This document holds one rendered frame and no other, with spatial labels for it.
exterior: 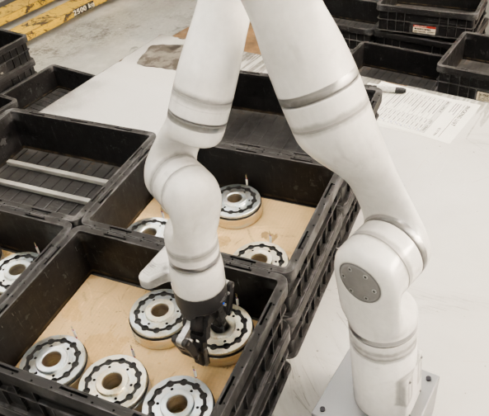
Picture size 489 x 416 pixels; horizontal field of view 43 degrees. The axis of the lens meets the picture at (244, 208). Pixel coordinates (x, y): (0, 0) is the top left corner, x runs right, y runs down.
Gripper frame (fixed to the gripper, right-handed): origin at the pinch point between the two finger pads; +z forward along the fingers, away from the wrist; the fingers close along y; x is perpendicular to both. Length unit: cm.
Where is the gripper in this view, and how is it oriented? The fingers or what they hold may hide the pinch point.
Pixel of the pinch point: (210, 344)
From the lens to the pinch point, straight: 98.0
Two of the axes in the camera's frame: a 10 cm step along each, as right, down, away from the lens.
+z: 0.8, 7.7, 6.4
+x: -8.6, -2.7, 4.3
